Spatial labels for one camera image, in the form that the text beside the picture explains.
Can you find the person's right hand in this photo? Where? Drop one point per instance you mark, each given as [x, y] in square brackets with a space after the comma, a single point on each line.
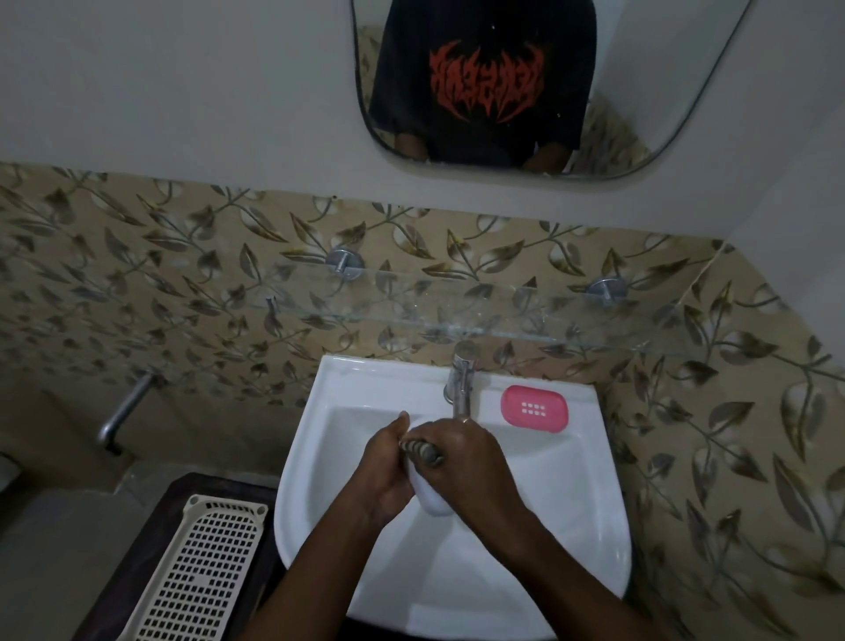
[478, 472]

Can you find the round metal shelf bracket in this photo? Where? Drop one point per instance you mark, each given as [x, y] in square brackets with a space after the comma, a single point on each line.
[606, 290]
[344, 261]

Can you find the white ceramic wash basin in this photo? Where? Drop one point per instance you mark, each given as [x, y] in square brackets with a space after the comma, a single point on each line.
[561, 488]

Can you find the dark wooden table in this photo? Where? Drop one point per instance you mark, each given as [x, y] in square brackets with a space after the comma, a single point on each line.
[142, 561]

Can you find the metal wall tap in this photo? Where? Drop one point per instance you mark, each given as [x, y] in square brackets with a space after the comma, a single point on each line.
[125, 409]

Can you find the white cup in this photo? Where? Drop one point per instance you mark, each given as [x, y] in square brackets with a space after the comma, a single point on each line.
[430, 495]

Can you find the cream plastic perforated basket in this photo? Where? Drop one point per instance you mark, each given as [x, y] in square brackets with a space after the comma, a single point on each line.
[198, 574]

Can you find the person's left hand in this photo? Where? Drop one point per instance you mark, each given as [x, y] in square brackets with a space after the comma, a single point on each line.
[379, 472]

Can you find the person's right fingers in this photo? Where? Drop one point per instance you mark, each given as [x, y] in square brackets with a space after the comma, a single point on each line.
[441, 432]

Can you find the pink soap dish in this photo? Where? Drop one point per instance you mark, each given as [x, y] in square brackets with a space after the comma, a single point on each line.
[535, 409]

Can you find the rounded wall mirror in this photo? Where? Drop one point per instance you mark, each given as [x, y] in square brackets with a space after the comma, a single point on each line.
[647, 79]

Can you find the person's left thumb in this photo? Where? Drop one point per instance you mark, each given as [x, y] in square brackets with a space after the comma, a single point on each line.
[398, 428]

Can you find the person's right forearm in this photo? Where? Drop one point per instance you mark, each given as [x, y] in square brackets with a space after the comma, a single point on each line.
[568, 581]

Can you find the glass wall shelf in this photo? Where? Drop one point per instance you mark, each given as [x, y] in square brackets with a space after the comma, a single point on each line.
[488, 310]

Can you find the person's left forearm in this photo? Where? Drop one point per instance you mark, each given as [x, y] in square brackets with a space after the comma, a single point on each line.
[317, 574]

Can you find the chrome basin faucet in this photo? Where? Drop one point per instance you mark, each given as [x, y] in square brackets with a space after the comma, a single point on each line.
[461, 376]

